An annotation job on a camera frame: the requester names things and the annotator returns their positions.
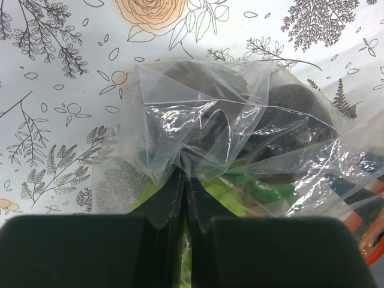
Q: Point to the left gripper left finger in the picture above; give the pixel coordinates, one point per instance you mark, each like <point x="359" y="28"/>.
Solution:
<point x="139" y="249"/>

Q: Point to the fake green chili pepper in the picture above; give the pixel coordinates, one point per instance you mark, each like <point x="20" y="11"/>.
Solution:
<point x="254" y="192"/>

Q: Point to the clear zip top bag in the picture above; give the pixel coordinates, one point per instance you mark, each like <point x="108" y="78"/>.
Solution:
<point x="161" y="126"/>

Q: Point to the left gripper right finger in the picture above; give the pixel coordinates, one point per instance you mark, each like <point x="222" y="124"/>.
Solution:
<point x="232" y="251"/>

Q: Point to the floral table mat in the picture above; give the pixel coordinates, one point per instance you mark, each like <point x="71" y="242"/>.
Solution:
<point x="64" y="65"/>

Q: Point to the fake green apple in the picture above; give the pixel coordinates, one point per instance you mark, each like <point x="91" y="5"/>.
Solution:
<point x="222" y="191"/>

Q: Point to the fake dark eggplant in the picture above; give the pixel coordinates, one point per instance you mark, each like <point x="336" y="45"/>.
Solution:
<point x="294" y="117"/>

